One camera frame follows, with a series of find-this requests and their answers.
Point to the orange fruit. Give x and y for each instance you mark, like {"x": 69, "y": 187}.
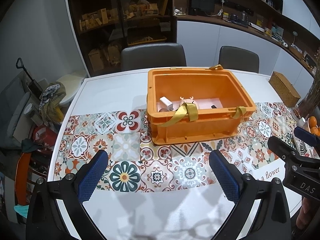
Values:
{"x": 313, "y": 127}

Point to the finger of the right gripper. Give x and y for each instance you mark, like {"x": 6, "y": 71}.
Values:
{"x": 307, "y": 137}

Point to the white cup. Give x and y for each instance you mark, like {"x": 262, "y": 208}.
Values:
{"x": 301, "y": 122}

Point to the grey dining chair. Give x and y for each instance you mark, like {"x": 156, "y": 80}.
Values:
{"x": 152, "y": 56}
{"x": 238, "y": 59}

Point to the patterned tile table runner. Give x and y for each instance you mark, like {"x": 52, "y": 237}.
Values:
{"x": 135, "y": 163}

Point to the white square adapter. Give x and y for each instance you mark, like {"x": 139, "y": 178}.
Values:
{"x": 167, "y": 103}

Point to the camouflage fabric bundle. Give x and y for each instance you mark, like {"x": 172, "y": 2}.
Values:
{"x": 49, "y": 107}

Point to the left grey dining chair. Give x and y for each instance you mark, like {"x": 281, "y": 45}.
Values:
{"x": 152, "y": 56}

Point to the right grey dining chair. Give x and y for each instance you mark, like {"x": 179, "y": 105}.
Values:
{"x": 238, "y": 59}

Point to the dark wooden shelf unit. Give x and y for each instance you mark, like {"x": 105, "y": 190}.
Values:
{"x": 103, "y": 28}

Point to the pink round cartoon toy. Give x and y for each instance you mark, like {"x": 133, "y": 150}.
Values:
{"x": 189, "y": 100}

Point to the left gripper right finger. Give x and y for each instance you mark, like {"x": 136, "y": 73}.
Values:
{"x": 272, "y": 220}

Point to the person's hand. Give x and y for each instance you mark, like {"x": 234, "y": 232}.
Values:
{"x": 307, "y": 211}

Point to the orange plastic storage crate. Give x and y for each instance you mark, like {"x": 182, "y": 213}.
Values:
{"x": 188, "y": 124}

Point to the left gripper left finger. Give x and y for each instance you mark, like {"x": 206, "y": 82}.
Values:
{"x": 44, "y": 219}

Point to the cork rectangular box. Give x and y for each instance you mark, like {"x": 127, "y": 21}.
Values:
{"x": 284, "y": 89}

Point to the pink foam liner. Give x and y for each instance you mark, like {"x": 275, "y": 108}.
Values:
{"x": 203, "y": 103}

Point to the black handled trolley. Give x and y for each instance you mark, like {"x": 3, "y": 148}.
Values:
{"x": 33, "y": 86}

